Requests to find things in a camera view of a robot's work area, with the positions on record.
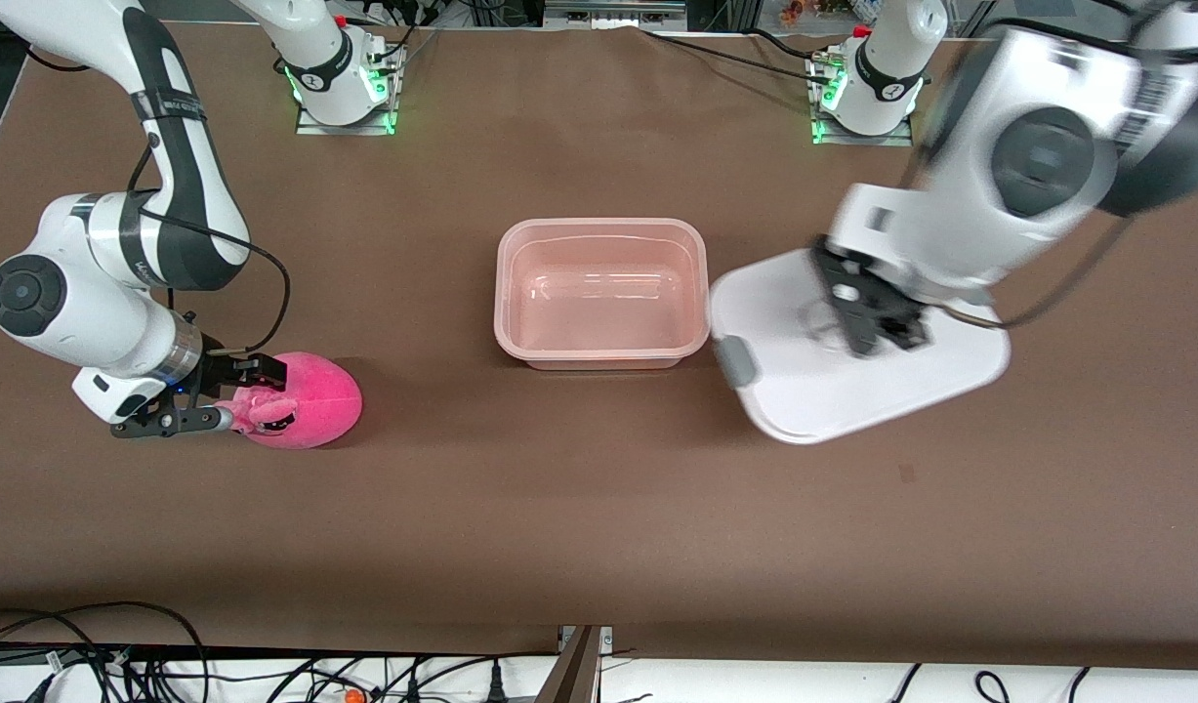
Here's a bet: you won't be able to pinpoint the pink plush toy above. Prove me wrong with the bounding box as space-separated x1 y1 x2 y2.
215 351 363 450

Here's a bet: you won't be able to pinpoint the white box lid grey latches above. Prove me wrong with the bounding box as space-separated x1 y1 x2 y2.
708 246 1012 446

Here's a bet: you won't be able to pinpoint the pink translucent plastic box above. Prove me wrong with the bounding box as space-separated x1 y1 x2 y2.
494 218 711 370

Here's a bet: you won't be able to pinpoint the colourful toy pile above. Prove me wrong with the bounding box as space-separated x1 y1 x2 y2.
779 0 883 25

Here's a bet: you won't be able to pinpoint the brown table cover sheet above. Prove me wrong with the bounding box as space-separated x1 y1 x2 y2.
0 20 1198 673

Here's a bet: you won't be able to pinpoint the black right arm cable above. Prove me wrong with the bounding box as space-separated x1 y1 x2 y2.
125 132 293 354

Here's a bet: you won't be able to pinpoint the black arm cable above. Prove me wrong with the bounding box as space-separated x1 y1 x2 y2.
125 132 293 354
935 210 1141 330

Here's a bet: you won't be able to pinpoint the metal base plate green light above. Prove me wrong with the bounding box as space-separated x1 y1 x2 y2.
806 54 915 148
294 44 401 137

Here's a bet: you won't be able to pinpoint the short black table cable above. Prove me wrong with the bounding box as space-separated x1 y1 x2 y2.
745 27 829 62

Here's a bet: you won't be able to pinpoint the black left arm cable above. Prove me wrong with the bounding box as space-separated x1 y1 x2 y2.
935 210 1141 330

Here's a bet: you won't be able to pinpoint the long black table cable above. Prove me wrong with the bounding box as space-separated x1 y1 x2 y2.
642 27 834 89

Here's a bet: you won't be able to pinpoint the looped black floor cable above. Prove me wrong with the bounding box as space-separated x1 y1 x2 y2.
0 600 211 703

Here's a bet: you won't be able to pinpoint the silver metal rail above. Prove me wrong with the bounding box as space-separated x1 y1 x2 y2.
545 0 689 30

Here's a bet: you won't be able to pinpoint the aluminium frame profile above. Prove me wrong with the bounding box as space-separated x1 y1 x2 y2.
532 625 615 703

